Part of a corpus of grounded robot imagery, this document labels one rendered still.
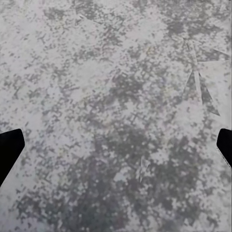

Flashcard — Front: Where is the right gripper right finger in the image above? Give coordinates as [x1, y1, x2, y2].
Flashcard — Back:
[217, 128, 232, 167]

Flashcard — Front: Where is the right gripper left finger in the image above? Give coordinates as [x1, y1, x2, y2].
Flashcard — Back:
[0, 129, 25, 187]

